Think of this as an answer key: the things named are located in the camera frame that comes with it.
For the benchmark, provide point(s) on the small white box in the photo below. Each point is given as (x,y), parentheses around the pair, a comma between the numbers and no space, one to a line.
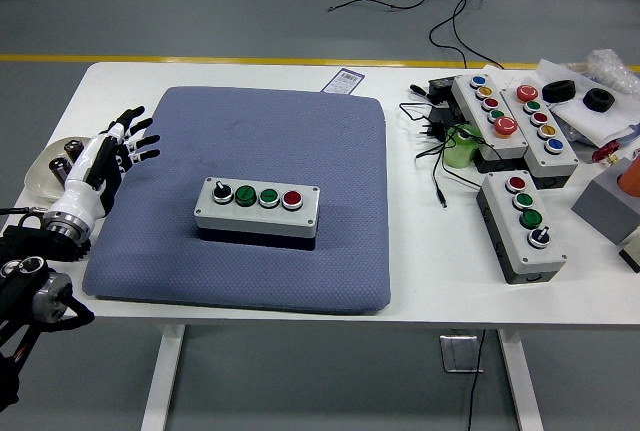
(632,253)

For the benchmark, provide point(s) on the purple barcode label tag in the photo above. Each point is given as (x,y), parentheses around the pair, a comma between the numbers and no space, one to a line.
(345,80)

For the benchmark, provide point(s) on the clear plastic bubble bag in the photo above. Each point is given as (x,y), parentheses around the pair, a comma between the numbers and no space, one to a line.
(610,68)

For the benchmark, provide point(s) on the black connector stub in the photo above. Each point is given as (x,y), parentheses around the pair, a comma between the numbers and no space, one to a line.
(417,89)

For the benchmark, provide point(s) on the orange cylinder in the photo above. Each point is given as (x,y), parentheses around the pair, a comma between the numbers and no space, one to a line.
(632,178)

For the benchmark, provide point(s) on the small red part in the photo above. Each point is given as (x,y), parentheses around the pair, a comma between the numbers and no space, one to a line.
(602,153)

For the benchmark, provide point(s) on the grey four-button control box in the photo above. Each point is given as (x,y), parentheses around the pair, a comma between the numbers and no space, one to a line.
(260,221)
(505,221)

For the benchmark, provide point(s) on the dark cylindrical battery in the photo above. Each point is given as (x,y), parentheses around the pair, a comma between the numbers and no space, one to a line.
(74,148)
(57,168)

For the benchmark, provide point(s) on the yellow floor tape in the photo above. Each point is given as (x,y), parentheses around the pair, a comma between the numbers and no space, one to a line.
(200,59)

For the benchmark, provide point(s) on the grey block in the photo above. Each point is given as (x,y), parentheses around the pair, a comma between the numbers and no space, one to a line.
(600,206)

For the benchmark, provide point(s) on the white paper sheets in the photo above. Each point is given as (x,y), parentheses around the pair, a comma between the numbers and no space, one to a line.
(590,123)

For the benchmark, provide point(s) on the green tape roll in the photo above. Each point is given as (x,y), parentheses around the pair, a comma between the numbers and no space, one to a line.
(457,156)

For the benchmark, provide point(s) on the blue-grey padded mat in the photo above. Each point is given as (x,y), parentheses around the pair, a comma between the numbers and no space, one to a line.
(300,141)

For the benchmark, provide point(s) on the white table leg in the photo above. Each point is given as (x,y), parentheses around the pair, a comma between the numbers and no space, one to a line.
(162,376)
(522,381)

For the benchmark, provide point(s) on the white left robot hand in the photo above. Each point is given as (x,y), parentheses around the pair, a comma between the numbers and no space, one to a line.
(82,186)

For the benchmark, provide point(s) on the black power adapter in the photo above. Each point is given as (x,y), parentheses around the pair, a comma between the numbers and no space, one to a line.
(442,87)

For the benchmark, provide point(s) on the white shallow dish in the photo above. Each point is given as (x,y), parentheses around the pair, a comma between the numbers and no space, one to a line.
(37,181)

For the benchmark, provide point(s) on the black plug charger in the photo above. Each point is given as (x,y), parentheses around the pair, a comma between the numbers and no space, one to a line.
(447,118)

